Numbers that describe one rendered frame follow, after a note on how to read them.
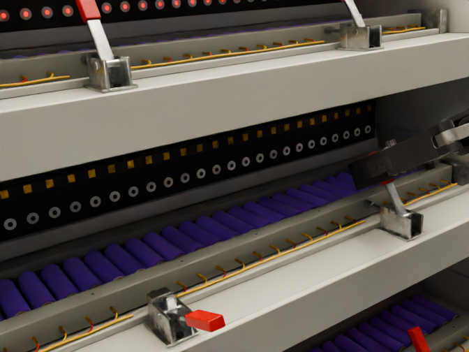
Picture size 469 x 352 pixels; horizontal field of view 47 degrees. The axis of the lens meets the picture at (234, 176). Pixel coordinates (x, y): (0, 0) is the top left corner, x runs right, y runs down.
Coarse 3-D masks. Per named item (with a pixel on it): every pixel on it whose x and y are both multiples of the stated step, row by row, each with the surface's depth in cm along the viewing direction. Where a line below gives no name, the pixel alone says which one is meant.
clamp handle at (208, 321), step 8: (168, 304) 40; (176, 304) 41; (168, 312) 40; (176, 312) 40; (184, 312) 39; (192, 312) 38; (200, 312) 37; (208, 312) 37; (184, 320) 38; (192, 320) 37; (200, 320) 36; (208, 320) 35; (216, 320) 35; (200, 328) 36; (208, 328) 35; (216, 328) 35
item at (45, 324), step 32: (384, 192) 61; (416, 192) 64; (288, 224) 54; (320, 224) 56; (352, 224) 56; (192, 256) 48; (224, 256) 49; (256, 256) 51; (96, 288) 44; (128, 288) 44; (160, 288) 46; (32, 320) 40; (64, 320) 41; (96, 320) 43
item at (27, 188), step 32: (256, 128) 64; (288, 128) 66; (320, 128) 69; (352, 128) 73; (128, 160) 55; (160, 160) 57; (192, 160) 60; (224, 160) 62; (288, 160) 68; (0, 192) 49; (32, 192) 50; (64, 192) 52; (96, 192) 54; (160, 192) 58; (0, 224) 50; (32, 224) 51
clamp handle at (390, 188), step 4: (388, 180) 55; (392, 180) 56; (384, 184) 55; (388, 184) 55; (392, 184) 56; (388, 188) 55; (392, 188) 55; (388, 192) 55; (392, 192) 55; (396, 192) 55; (392, 196) 55; (396, 196) 55; (392, 200) 55; (396, 200) 55; (400, 200) 55; (396, 204) 55; (400, 204) 55; (396, 208) 55; (400, 208) 55; (404, 208) 55; (396, 212) 56; (400, 212) 55; (404, 212) 55
